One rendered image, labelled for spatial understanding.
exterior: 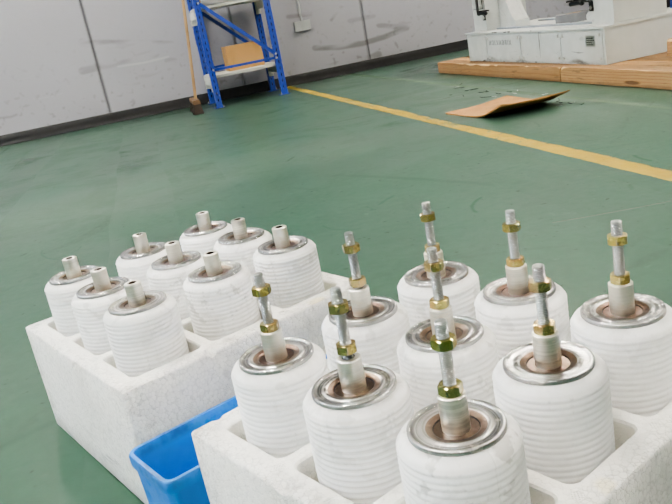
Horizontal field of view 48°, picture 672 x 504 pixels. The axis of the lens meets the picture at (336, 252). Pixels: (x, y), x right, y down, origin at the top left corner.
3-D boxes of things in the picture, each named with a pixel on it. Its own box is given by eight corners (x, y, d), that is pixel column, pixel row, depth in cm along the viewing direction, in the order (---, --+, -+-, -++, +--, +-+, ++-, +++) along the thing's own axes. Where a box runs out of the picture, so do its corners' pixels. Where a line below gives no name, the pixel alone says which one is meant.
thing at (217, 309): (252, 366, 117) (226, 257, 111) (287, 382, 109) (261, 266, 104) (199, 392, 112) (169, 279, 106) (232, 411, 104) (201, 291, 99)
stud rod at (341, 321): (351, 364, 66) (336, 284, 64) (358, 367, 65) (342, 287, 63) (342, 368, 66) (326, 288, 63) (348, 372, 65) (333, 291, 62)
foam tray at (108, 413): (250, 334, 148) (229, 248, 142) (383, 387, 117) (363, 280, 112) (56, 424, 126) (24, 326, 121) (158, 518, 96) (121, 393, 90)
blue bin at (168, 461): (336, 425, 109) (320, 351, 106) (387, 450, 101) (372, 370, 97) (149, 536, 93) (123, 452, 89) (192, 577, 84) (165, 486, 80)
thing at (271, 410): (333, 470, 86) (303, 327, 81) (370, 514, 78) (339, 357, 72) (255, 504, 83) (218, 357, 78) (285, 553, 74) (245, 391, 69)
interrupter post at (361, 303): (376, 316, 81) (371, 288, 80) (354, 321, 81) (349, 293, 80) (372, 308, 83) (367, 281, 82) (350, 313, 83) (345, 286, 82)
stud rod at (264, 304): (276, 341, 75) (260, 270, 73) (280, 344, 74) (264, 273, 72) (267, 344, 75) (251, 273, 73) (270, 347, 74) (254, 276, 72)
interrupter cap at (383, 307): (405, 319, 79) (404, 313, 78) (335, 336, 78) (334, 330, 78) (389, 296, 86) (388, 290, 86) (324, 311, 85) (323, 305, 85)
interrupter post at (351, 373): (359, 399, 64) (353, 364, 63) (336, 395, 66) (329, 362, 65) (373, 385, 66) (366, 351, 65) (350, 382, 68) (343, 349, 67)
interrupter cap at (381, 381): (371, 418, 61) (370, 411, 61) (295, 407, 65) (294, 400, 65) (412, 374, 67) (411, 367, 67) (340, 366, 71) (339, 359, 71)
